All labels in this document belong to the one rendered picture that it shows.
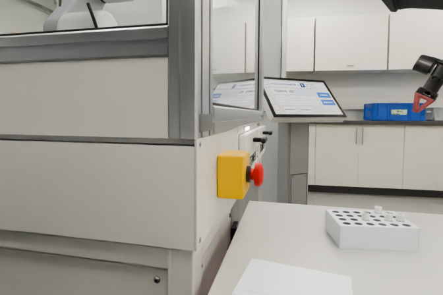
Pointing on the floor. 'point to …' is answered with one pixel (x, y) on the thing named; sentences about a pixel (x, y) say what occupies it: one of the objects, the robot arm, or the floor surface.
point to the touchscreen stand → (293, 162)
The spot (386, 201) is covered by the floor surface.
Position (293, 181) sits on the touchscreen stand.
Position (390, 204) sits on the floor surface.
